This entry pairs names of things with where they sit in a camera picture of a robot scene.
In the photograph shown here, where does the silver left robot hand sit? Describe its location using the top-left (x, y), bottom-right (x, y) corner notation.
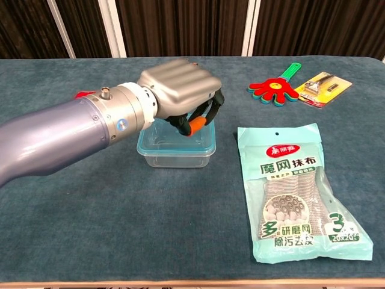
top-left (137, 58), bottom-right (226, 138)

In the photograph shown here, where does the blue transparent plastic lid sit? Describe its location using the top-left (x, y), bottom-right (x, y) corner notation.
top-left (137, 119), bottom-right (217, 157)

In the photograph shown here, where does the clear plastic container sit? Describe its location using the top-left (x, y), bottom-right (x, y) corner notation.
top-left (144, 150), bottom-right (215, 169)

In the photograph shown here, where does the dark pleated curtain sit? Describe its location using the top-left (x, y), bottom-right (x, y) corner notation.
top-left (0, 0), bottom-right (385, 60)

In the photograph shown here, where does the red hand clapper toy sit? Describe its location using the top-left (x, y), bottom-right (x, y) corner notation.
top-left (248, 62), bottom-right (303, 108)

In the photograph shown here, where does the teal velvet tablecloth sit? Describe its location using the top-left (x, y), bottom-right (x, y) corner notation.
top-left (0, 56), bottom-right (385, 283)

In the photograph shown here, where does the yellow razor blister pack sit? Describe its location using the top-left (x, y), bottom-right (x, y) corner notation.
top-left (294, 71), bottom-right (353, 110)

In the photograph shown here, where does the mint cleaning cloth package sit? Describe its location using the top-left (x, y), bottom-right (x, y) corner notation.
top-left (236, 122), bottom-right (374, 265)

